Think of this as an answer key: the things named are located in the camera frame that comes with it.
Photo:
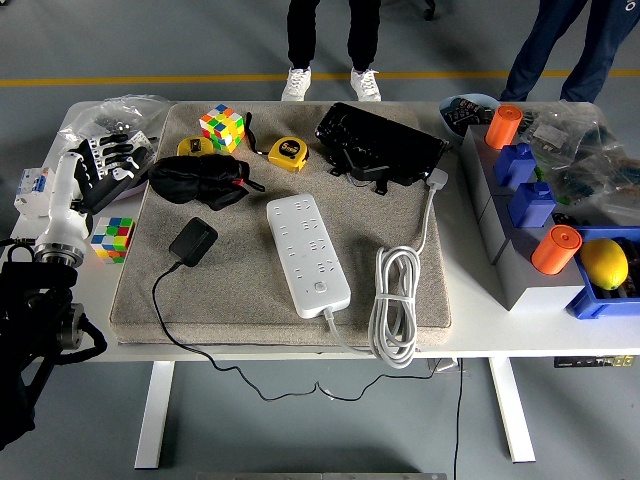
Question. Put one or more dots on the person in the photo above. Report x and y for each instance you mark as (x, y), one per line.
(300, 35)
(535, 45)

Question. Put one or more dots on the yellow tape measure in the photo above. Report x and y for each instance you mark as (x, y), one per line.
(194, 146)
(287, 152)

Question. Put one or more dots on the pale purple tray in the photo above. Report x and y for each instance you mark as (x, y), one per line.
(135, 189)

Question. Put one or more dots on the glossy black device box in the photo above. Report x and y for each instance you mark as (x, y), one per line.
(380, 140)

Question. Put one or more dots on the black cloth pouch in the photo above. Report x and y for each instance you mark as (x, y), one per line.
(200, 172)

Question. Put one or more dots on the light blue bowl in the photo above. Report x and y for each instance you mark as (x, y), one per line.
(450, 129)

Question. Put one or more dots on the orange cylinder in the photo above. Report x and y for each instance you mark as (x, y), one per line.
(504, 127)
(555, 250)

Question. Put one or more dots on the grey metal bracket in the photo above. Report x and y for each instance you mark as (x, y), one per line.
(440, 365)

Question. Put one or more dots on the small green part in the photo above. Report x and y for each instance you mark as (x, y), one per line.
(539, 174)

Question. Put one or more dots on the white wall socket panel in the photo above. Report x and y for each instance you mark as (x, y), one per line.
(153, 152)

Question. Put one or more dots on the dark circuit boards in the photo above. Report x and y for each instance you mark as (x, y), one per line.
(467, 112)

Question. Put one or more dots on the yellow lemon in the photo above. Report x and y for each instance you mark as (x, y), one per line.
(602, 262)

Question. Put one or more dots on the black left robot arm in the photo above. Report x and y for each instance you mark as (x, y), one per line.
(35, 310)

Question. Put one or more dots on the blue peg block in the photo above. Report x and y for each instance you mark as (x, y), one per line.
(532, 205)
(515, 165)

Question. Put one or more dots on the white table leg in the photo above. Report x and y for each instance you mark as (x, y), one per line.
(155, 415)
(510, 410)

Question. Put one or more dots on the blue plastic bin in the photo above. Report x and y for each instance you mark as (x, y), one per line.
(590, 305)

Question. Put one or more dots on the black chair wheel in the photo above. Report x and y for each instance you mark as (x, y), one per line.
(428, 12)

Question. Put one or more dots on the clear bag of components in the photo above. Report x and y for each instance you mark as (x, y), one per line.
(600, 185)
(575, 130)

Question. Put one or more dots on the black power adapter plug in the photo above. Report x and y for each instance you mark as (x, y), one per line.
(192, 242)

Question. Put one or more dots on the clear bag of screws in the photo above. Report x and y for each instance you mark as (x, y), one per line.
(115, 112)

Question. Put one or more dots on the colourful puzzle cube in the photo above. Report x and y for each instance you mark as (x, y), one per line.
(222, 127)
(114, 239)

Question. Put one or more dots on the white power strip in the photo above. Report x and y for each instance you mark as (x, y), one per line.
(310, 255)

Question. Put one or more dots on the grey-brown mat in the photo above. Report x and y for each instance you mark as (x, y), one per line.
(390, 210)

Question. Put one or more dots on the black table control panel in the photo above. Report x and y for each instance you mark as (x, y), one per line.
(590, 361)

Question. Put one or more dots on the grey holder box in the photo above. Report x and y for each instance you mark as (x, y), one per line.
(530, 285)
(475, 165)

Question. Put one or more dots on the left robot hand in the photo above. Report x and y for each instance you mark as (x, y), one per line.
(65, 200)

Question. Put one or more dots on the white circuit breaker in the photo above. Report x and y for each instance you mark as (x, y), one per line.
(30, 192)

